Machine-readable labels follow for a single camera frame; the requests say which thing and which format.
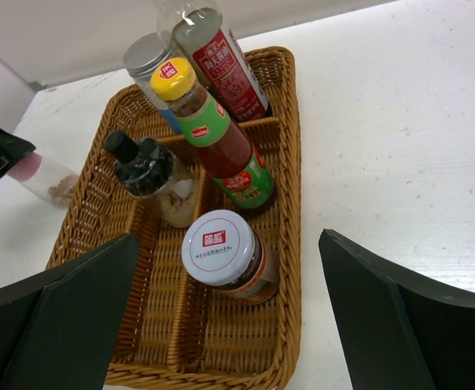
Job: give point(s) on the brown wicker divided basket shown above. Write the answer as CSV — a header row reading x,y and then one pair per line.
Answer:
x,y
216,305

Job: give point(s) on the yellow cap chili sauce bottle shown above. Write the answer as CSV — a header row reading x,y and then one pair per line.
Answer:
x,y
227,154

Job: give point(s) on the black cap brown spice bottle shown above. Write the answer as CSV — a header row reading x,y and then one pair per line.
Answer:
x,y
154,176

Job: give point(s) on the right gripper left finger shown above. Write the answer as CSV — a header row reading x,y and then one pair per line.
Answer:
x,y
58,328

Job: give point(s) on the small red label spice jar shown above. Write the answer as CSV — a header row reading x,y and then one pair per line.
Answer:
x,y
222,251

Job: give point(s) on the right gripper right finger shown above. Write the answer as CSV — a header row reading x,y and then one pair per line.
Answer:
x,y
398,329

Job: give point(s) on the tall dark sauce bottle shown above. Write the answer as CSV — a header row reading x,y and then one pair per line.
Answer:
x,y
198,31

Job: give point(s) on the pink lid spice jar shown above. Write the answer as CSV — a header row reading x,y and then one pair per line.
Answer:
x,y
49,180

